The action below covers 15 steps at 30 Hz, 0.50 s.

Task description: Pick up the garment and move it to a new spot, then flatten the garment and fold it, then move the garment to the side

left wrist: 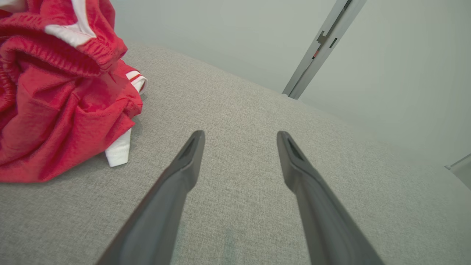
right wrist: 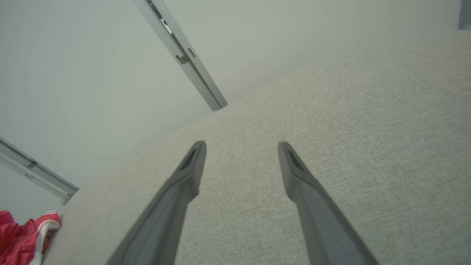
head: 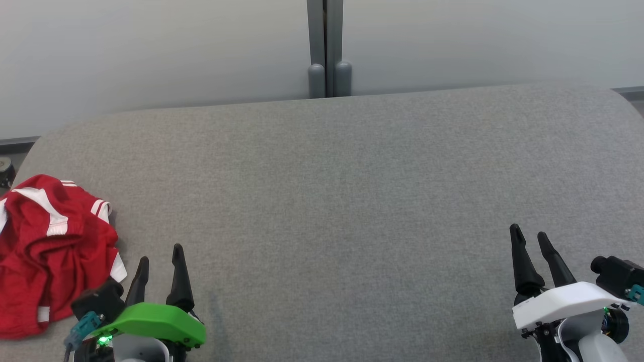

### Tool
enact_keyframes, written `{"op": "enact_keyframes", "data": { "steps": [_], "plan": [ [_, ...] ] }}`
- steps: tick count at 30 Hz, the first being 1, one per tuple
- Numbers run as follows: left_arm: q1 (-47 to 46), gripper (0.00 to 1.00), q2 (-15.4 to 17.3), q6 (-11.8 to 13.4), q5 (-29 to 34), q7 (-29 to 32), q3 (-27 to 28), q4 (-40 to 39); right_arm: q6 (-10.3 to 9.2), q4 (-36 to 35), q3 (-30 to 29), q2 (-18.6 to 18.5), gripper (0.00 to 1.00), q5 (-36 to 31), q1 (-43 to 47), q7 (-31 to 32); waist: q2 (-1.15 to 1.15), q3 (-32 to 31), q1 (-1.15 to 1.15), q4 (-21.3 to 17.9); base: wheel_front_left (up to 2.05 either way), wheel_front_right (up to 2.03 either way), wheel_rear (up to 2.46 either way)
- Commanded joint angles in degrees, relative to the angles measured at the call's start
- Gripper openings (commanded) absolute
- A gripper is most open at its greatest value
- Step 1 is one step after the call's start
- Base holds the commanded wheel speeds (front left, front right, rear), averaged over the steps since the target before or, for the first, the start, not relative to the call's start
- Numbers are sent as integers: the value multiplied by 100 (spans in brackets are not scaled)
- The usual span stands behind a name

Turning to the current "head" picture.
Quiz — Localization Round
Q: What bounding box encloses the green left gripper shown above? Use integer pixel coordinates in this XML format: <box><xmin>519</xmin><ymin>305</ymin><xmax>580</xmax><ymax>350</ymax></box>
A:
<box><xmin>92</xmin><ymin>243</ymin><xmax>207</xmax><ymax>362</ymax></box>

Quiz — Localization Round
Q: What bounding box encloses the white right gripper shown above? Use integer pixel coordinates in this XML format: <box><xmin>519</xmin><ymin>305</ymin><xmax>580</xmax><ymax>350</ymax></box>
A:
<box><xmin>509</xmin><ymin>223</ymin><xmax>630</xmax><ymax>348</ymax></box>

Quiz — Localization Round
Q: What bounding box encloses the red white-striped shirt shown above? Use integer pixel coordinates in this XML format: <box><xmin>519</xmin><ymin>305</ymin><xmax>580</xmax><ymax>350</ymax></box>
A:
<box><xmin>0</xmin><ymin>174</ymin><xmax>128</xmax><ymax>340</ymax></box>

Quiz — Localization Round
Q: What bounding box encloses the black caster wheel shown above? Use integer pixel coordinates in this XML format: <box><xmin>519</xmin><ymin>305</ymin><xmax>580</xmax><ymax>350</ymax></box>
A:
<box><xmin>0</xmin><ymin>156</ymin><xmax>15</xmax><ymax>190</ymax></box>

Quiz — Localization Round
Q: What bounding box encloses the teal left camera connector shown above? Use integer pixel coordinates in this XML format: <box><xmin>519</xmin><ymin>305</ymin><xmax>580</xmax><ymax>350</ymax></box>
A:
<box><xmin>64</xmin><ymin>311</ymin><xmax>105</xmax><ymax>350</ymax></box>

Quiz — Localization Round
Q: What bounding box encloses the grey partition bottom rail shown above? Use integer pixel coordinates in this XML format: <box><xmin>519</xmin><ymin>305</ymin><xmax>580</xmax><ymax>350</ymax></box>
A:
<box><xmin>611</xmin><ymin>86</ymin><xmax>644</xmax><ymax>102</ymax></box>

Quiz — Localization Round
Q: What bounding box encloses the grey partition post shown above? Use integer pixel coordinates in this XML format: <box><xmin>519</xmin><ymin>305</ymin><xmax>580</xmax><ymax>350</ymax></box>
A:
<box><xmin>306</xmin><ymin>0</ymin><xmax>327</xmax><ymax>99</ymax></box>
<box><xmin>326</xmin><ymin>0</ymin><xmax>353</xmax><ymax>98</ymax></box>

